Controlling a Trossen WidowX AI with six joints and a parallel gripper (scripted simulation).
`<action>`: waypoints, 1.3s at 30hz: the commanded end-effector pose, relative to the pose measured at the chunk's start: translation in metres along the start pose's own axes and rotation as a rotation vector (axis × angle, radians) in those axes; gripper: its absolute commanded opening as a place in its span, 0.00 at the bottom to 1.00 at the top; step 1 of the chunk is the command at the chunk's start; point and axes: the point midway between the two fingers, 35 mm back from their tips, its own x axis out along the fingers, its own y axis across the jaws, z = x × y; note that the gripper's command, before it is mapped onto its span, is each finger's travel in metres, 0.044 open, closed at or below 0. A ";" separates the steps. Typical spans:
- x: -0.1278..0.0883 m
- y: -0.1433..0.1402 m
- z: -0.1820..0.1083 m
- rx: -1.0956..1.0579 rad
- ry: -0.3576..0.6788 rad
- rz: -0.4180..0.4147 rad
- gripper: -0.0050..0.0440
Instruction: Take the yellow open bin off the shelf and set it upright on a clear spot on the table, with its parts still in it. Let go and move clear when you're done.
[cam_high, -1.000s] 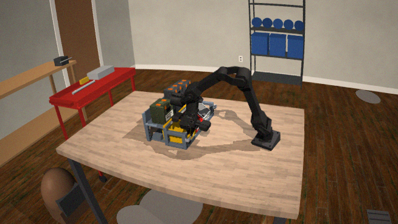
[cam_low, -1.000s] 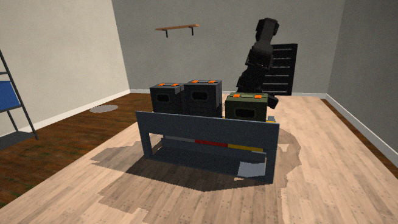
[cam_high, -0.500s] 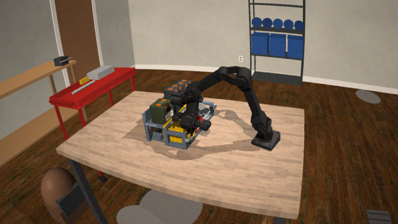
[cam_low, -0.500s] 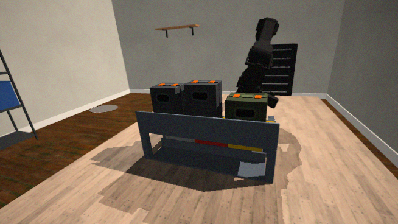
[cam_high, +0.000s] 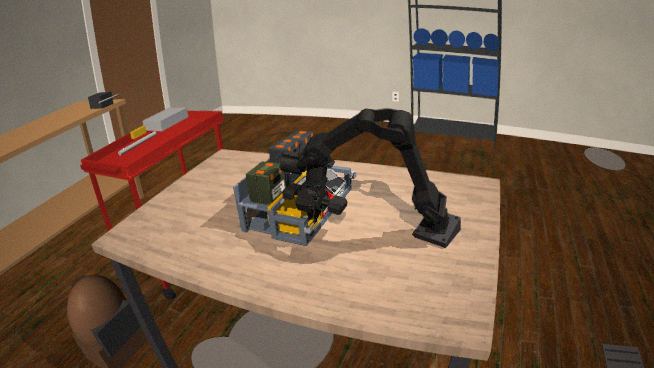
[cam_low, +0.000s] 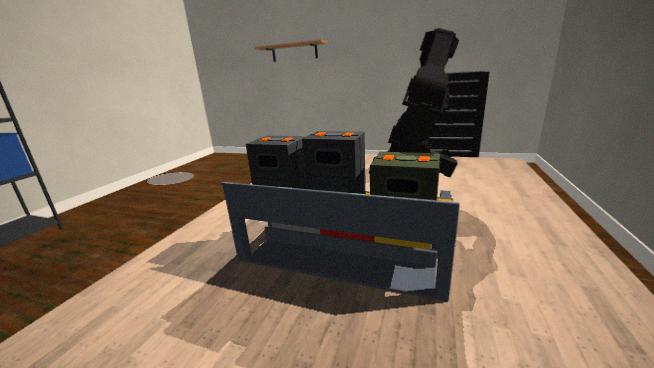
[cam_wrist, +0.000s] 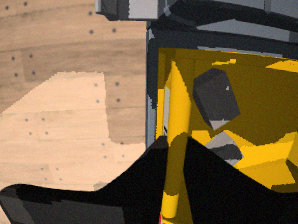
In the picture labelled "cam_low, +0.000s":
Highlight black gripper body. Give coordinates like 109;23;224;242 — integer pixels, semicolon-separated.
398;138;428;153

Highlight yellow bin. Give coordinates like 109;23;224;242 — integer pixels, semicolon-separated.
374;236;431;250

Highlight red open bin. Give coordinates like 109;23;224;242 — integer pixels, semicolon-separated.
320;229;374;242

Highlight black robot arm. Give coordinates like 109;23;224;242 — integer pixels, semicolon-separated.
388;28;459;177

